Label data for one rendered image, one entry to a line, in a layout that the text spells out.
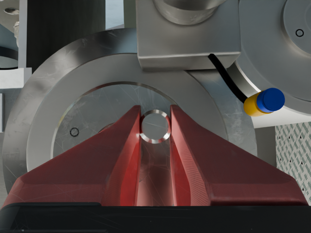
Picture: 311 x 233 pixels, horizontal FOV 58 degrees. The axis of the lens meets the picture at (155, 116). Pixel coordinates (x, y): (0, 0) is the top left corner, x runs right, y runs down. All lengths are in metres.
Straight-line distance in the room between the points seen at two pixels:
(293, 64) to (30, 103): 0.16
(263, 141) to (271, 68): 0.34
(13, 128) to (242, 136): 0.13
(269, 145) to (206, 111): 0.37
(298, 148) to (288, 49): 0.20
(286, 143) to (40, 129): 0.31
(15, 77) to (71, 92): 3.44
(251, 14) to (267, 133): 0.35
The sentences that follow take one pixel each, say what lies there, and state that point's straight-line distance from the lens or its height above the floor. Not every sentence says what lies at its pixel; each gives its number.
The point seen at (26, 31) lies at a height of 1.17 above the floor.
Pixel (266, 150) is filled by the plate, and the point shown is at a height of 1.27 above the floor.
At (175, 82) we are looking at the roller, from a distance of 0.16.
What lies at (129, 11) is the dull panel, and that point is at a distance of 0.55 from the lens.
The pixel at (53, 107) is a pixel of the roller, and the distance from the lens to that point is 0.17.
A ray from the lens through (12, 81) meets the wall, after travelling 3.57.
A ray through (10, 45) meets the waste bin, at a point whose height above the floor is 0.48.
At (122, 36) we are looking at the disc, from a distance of 0.17.
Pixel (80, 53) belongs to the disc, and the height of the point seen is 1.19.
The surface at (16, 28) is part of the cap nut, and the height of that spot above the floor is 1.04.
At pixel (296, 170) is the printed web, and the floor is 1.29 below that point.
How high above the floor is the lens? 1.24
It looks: 5 degrees down
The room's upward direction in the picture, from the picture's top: 178 degrees clockwise
